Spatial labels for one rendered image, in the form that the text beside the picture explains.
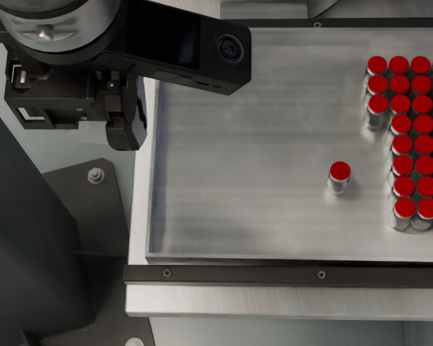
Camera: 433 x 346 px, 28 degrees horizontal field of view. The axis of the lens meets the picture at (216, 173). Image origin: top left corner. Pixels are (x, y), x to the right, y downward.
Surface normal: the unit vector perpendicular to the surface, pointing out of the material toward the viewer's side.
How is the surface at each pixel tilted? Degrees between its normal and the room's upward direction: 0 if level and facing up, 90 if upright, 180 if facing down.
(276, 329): 0
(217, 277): 0
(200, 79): 93
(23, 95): 0
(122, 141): 81
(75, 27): 90
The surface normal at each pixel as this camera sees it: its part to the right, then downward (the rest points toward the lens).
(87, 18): 0.65, 0.70
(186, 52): 0.47, -0.25
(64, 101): -0.03, 0.94
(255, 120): -0.06, -0.35
